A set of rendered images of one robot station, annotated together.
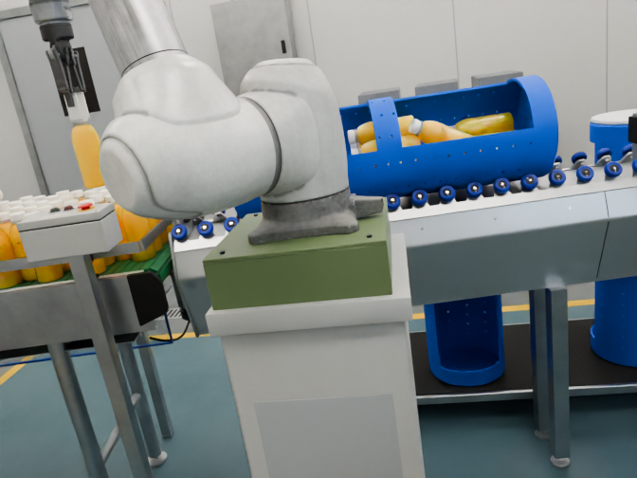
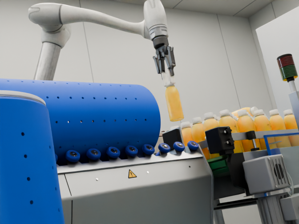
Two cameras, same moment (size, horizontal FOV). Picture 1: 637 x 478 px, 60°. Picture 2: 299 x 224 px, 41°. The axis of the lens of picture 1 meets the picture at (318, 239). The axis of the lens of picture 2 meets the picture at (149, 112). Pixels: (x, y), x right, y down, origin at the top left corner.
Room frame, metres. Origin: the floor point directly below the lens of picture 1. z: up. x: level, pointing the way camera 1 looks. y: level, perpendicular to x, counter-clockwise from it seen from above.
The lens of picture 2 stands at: (2.73, -0.81, 0.78)
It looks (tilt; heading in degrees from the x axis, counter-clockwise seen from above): 13 degrees up; 136
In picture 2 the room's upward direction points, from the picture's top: 11 degrees counter-clockwise
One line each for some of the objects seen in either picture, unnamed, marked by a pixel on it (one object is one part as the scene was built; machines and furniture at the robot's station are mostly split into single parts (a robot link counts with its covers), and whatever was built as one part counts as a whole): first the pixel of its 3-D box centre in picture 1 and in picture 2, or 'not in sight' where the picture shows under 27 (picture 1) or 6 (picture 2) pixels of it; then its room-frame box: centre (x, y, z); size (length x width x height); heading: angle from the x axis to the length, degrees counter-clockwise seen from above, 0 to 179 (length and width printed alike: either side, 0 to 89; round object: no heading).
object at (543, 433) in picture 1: (540, 357); not in sight; (1.62, -0.68, 0.31); 0.06 x 0.06 x 0.63; 87
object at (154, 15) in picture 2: not in sight; (154, 15); (1.47, 0.57, 1.67); 0.13 x 0.11 x 0.16; 133
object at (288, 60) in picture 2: not in sight; (285, 62); (1.97, 0.74, 1.23); 0.06 x 0.06 x 0.04
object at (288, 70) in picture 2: not in sight; (288, 73); (1.97, 0.74, 1.18); 0.06 x 0.06 x 0.05
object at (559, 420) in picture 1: (557, 379); not in sight; (1.48, -0.67, 0.31); 0.06 x 0.06 x 0.63; 87
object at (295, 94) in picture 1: (289, 128); not in sight; (0.92, 0.02, 1.25); 0.18 x 0.16 x 0.22; 133
